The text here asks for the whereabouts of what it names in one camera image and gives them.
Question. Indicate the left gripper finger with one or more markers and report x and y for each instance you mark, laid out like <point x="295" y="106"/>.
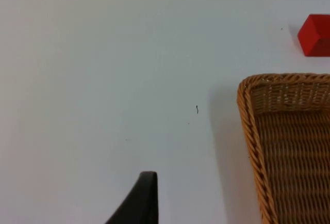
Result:
<point x="141" y="203"/>

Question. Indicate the pale brown wicker basket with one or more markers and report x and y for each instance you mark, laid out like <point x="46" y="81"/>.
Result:
<point x="291" y="151"/>

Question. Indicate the red cube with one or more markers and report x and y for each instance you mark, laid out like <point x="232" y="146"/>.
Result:
<point x="315" y="37"/>

